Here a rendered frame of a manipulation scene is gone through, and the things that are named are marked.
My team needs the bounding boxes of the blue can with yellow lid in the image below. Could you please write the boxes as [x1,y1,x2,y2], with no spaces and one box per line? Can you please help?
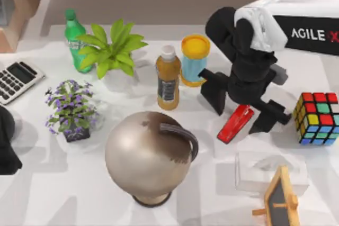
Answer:
[180,34,211,88]

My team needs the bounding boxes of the grey rounded camera box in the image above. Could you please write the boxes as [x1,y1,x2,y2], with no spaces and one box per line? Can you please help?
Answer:
[272,64,289,86]

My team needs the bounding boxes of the green bottle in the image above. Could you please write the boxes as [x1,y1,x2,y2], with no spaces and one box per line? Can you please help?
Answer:
[64,8,95,74]

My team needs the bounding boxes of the metallic round ball with handle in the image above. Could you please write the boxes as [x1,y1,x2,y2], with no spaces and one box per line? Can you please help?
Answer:
[104,111,200,207]

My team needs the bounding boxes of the white tissue box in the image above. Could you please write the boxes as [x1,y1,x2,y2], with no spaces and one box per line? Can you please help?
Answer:
[235,150,310,198]

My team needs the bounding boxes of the orange juice bottle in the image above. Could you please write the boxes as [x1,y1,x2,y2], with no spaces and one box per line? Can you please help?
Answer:
[155,44,182,111]

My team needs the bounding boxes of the grey calculator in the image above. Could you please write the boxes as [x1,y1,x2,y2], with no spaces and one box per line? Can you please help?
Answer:
[0,61,46,106]

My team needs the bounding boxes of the green leafy potted plant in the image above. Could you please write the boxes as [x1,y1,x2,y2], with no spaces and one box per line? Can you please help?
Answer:
[75,19,149,89]

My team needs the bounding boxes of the wooden framed blackboard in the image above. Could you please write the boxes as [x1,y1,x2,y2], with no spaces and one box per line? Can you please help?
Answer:
[251,165,301,226]

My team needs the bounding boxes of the large colourful puzzle cube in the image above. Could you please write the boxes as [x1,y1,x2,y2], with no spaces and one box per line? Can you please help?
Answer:
[292,92,339,147]

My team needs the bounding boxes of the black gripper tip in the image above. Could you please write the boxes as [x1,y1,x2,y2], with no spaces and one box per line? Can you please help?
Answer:
[0,105,23,176]

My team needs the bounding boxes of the purple flower potted plant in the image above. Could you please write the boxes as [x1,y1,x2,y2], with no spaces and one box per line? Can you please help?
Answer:
[44,79,100,143]

